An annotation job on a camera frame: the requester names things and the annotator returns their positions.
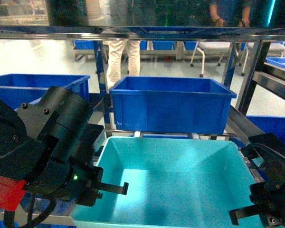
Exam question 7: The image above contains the blue bin right shelf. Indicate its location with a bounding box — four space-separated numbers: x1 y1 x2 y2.
266 57 285 69

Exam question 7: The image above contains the blue bin shelf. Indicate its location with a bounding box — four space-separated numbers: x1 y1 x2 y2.
266 57 285 69
110 76 237 134
0 74 90 110

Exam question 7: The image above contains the person in white trousers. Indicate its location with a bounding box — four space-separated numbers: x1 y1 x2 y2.
103 0 143 89

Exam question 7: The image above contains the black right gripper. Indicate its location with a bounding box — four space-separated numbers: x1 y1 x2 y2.
228 133 285 228

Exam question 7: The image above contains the blue bin centre shelf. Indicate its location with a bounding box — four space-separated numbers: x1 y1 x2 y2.
110 76 237 134

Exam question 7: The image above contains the blue bin left shelf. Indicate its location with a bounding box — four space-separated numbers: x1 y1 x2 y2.
0 74 90 110

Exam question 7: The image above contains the stainless steel shelf frame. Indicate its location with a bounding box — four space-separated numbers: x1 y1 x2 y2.
0 26 285 138

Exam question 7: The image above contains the red tape block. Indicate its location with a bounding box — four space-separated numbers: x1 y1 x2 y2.
0 176 27 212

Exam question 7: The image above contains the black cable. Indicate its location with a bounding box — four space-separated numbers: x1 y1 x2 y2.
3 194 57 228

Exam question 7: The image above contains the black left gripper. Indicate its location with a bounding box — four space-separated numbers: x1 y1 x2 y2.
26 165 129 206

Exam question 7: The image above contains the teal plastic bin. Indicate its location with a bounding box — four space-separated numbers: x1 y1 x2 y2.
71 137 255 228

